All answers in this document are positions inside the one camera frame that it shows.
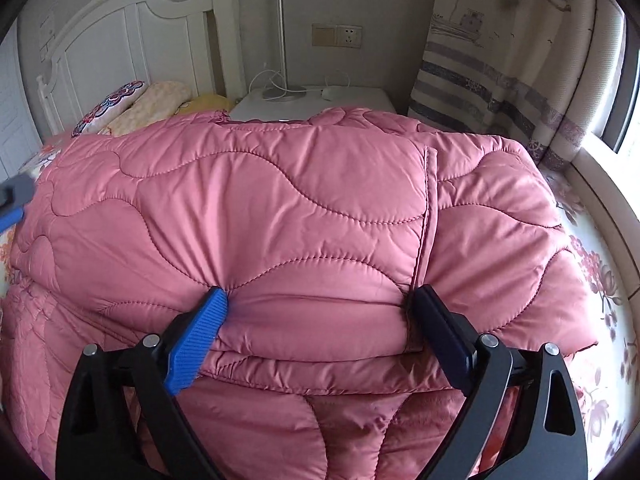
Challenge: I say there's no silver pole lamp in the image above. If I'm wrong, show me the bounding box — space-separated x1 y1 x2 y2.
262 0 308 102

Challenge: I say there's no yellow cloth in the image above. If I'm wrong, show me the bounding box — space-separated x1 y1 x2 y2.
172 92 236 118

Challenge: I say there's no floral bedsheet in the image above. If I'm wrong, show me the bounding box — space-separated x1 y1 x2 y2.
0 132 632 466

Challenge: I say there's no white nightstand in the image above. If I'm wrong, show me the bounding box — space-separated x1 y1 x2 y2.
230 86 398 123

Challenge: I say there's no dark framed window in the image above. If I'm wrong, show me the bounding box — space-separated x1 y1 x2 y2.
612 7 640 161

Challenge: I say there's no white wooden headboard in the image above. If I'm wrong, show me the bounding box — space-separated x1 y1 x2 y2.
37 0 246 136

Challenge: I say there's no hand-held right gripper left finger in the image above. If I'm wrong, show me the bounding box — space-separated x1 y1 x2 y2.
55 286 229 480

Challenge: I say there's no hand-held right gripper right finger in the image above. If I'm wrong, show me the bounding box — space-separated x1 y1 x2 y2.
409 284 589 480

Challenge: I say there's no sailboat print curtain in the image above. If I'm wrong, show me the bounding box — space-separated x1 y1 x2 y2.
407 0 626 171

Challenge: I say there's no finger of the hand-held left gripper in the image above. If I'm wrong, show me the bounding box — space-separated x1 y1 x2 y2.
0 172 37 233

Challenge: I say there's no white cable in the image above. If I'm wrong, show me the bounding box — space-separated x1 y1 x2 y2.
247 69 288 98

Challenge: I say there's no white window sill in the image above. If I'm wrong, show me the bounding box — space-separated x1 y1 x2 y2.
570 132 632 281

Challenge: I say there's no pink quilted comforter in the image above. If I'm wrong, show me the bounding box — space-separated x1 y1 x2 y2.
0 107 601 480

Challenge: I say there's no pale yellow fluffy pillow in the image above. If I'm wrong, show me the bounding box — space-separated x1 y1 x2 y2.
97 81 193 136

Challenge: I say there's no embroidered patterned pillow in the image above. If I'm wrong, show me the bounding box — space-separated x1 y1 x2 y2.
71 80 151 138

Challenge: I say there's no white wall socket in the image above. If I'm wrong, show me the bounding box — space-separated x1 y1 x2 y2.
336 25 362 49

